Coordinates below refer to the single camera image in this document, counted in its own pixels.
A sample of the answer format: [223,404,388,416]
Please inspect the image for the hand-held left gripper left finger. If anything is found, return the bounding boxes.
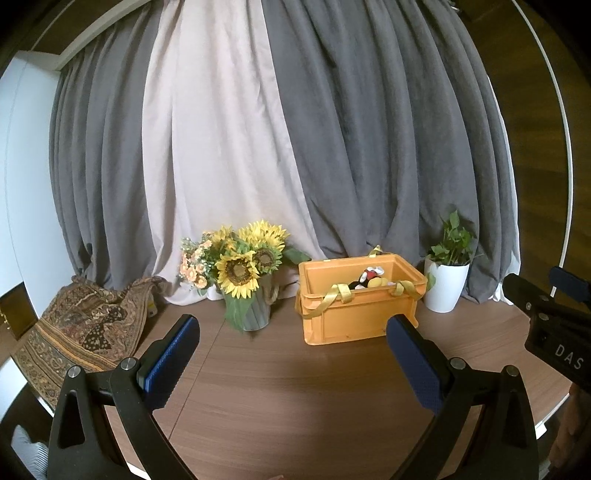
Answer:
[46,315,200,480]

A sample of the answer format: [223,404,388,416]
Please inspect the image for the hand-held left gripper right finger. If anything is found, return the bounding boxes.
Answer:
[387,315,541,480]

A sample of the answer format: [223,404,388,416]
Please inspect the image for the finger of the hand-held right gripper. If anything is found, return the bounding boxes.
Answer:
[504,274,555,317]
[549,267,591,303]

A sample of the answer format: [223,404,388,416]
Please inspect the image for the orange plastic crate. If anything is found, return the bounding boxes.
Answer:
[298,247,428,347]

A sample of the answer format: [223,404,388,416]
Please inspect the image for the black red yellow plush toy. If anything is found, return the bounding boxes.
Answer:
[347,265,389,291]

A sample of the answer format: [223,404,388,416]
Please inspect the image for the green plant in white pot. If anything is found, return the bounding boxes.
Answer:
[422,210,476,313]

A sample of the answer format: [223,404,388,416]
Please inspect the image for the white curved tube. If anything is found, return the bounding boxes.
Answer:
[515,0,578,271]

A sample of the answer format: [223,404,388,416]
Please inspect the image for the grey ribbed vase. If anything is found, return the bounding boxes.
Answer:
[226,286,273,332]

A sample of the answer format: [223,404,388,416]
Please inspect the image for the brown patterned cloth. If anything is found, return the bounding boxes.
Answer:
[11,276,162,407]

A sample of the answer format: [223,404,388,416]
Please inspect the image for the sunflower bouquet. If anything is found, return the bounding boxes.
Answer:
[179,220,311,330]

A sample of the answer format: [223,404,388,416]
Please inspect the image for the grey curtain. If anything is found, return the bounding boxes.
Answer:
[261,0,515,303]
[48,21,171,291]

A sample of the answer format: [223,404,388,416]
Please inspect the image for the beige curtain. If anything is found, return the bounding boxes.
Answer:
[142,0,324,308]

